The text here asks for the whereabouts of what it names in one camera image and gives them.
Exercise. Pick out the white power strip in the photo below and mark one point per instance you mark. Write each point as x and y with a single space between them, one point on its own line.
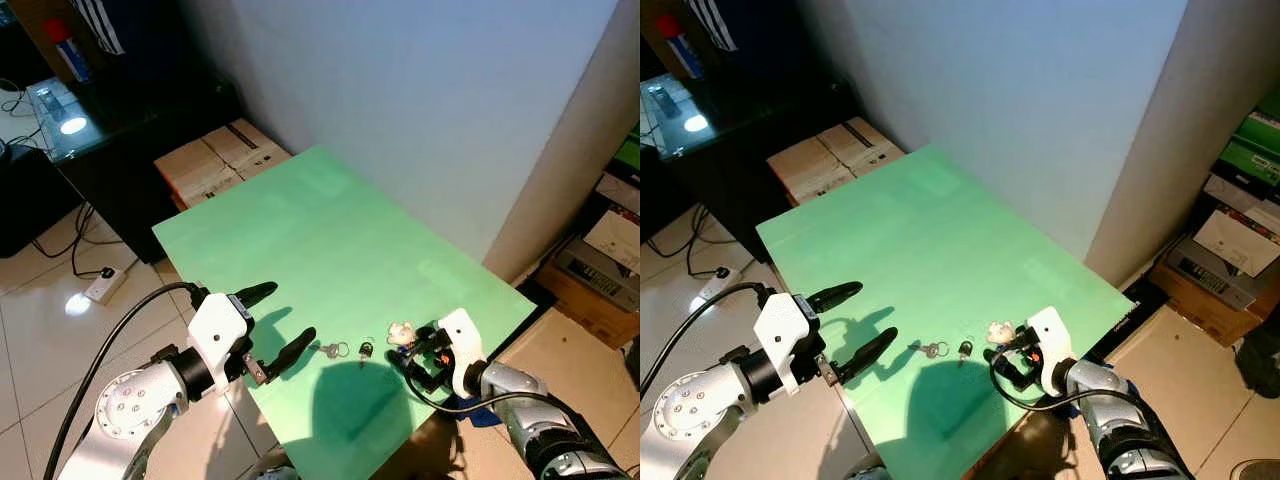
715 284
105 285

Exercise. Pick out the taped cardboard box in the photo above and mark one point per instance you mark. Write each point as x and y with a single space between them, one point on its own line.
830 158
215 160

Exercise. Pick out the white paper box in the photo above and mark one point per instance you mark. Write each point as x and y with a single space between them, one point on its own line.
1240 240
615 240

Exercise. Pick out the grey printer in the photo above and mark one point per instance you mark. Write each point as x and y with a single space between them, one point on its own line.
1210 275
600 275

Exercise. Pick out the striped cloth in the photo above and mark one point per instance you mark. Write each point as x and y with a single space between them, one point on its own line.
715 22
100 25

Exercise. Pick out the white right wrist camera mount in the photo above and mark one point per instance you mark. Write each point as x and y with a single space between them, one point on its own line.
463 350
1052 345

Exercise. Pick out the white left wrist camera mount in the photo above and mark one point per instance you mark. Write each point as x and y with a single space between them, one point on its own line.
782 335
215 330

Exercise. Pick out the small black-headed key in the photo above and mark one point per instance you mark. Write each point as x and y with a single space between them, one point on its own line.
366 349
965 349

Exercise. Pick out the brown cardboard box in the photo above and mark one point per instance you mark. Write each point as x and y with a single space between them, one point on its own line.
590 315
1195 310

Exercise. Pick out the black bulky object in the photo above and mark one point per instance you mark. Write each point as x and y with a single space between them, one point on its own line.
650 190
35 205

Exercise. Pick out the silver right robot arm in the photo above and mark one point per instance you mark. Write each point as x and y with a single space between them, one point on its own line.
1130 420
545 420

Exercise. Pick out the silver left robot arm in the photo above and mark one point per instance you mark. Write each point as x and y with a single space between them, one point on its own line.
125 405
690 410

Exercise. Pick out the blue can with red cap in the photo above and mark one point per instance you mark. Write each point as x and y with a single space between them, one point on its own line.
683 50
70 55

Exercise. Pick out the green box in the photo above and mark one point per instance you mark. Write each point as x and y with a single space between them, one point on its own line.
628 150
1255 145

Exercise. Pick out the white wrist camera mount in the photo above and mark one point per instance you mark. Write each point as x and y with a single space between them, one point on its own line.
1052 345
463 350
215 330
782 335

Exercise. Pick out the black cabinet with glass top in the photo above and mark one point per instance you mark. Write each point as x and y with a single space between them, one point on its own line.
130 190
735 190

